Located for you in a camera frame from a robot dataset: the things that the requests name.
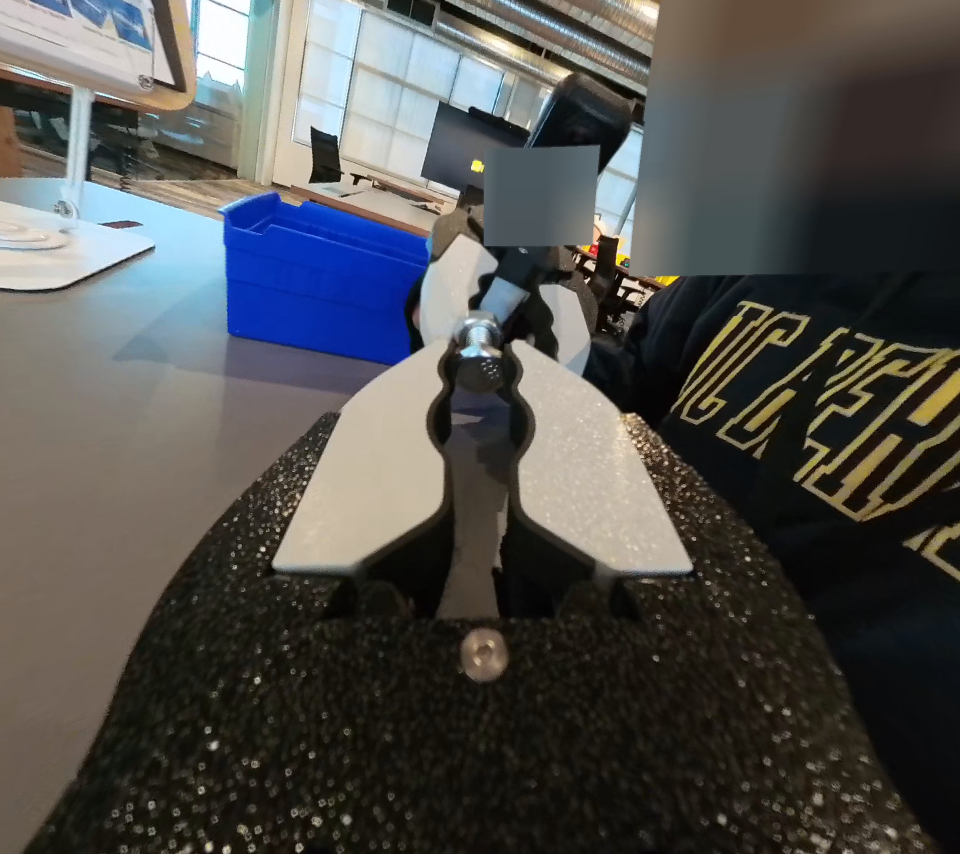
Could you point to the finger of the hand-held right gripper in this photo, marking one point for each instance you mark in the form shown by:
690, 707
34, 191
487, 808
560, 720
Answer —
566, 329
450, 284

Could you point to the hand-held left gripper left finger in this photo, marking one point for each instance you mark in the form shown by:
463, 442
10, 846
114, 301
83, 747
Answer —
367, 479

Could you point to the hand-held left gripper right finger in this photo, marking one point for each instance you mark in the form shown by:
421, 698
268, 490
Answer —
600, 486

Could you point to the silver hex bolt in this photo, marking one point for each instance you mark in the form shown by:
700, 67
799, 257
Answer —
480, 329

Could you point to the steel hex bolt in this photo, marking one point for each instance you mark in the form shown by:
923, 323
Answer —
480, 374

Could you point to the blue plastic bin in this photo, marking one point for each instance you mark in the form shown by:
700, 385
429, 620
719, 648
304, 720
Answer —
315, 291

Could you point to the grey desk wooden edge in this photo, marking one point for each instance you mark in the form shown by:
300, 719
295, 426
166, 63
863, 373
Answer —
375, 205

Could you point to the black monitor screen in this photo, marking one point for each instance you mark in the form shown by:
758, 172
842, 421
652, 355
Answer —
457, 141

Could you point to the black office chair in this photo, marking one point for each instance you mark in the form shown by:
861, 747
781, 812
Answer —
326, 152

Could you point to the person's dark printed sweatshirt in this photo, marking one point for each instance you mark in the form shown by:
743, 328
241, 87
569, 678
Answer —
862, 569

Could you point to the instruction sheet on stand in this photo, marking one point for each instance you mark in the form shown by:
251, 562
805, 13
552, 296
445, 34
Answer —
187, 43

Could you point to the white poster stand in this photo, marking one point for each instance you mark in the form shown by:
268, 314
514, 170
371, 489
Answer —
90, 253

